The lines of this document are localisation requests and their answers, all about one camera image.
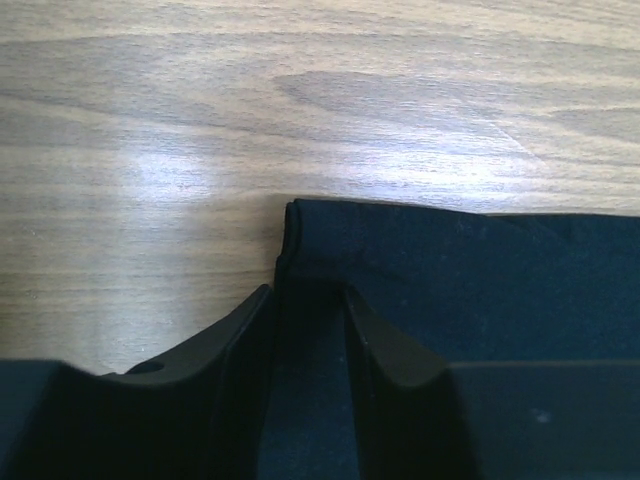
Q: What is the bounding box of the black t shirt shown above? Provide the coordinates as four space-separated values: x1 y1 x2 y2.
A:
258 200 639 479

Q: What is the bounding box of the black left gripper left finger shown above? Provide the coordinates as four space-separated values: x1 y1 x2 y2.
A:
1 286 274 479

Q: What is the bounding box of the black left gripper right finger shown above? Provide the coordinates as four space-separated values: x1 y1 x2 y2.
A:
343 289 639 479

